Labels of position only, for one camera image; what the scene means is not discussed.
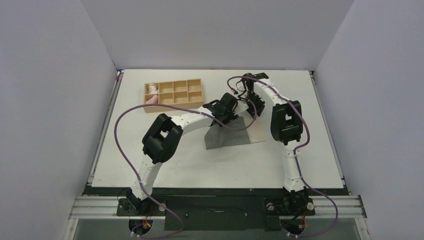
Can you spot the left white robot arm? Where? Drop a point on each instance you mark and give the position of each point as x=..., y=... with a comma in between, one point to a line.
x=163, y=137

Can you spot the pink rolled underwear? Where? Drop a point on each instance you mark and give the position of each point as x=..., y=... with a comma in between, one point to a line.
x=152, y=100

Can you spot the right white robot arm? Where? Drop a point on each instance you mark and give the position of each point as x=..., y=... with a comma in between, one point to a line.
x=286, y=125

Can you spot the wooden compartment tray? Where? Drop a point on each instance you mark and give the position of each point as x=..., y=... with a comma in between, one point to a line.
x=186, y=94

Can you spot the white rolled underwear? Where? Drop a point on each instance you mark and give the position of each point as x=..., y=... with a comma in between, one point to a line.
x=152, y=88

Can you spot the grey beige underwear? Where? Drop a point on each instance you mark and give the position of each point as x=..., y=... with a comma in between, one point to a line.
x=220, y=137

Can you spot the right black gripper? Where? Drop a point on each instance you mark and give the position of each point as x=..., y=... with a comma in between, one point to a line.
x=253, y=108

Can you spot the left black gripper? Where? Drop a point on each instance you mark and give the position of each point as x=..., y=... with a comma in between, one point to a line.
x=230, y=117

